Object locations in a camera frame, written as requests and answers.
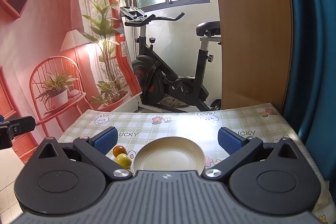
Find black exercise bike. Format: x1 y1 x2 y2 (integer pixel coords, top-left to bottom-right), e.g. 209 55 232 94
120 6 222 112

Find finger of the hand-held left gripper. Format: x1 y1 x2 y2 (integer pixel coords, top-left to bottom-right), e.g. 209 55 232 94
0 115 36 150

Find cream round plate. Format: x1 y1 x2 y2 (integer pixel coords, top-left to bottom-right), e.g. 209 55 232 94
133 136 205 175

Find yellow-green round fruit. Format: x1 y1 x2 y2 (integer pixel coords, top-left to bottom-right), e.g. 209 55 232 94
115 153 131 169

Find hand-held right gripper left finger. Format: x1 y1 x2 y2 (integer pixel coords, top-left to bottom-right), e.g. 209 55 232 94
38 126 133 179

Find patterned slipper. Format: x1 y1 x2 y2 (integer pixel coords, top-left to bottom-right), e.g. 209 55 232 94
161 97 188 108

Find dark orange green-tinged mandarin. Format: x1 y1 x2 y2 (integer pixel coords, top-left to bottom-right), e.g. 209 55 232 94
112 145 127 158

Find potted green plant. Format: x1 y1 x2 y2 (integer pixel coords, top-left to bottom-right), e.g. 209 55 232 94
0 0 143 164

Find dark blue curtain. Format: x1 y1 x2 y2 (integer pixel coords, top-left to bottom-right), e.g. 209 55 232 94
282 0 336 182

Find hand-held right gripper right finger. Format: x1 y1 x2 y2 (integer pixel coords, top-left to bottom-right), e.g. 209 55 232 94
205 126 300 179

